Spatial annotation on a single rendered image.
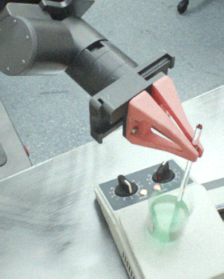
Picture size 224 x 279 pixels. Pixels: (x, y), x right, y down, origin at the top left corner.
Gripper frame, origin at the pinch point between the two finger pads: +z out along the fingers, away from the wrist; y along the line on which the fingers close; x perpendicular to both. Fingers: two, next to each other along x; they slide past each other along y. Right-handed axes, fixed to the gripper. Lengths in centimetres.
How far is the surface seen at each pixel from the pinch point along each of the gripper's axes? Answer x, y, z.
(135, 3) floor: 101, 91, -100
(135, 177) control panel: 22.0, 2.8, -9.7
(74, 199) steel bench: 25.8, -4.8, -14.3
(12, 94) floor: 101, 24, -94
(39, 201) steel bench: 25.9, -9.1, -17.3
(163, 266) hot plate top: 17.0, -4.9, 3.2
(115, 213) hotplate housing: 19.1, -4.0, -6.4
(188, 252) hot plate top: 17.0, -1.4, 4.0
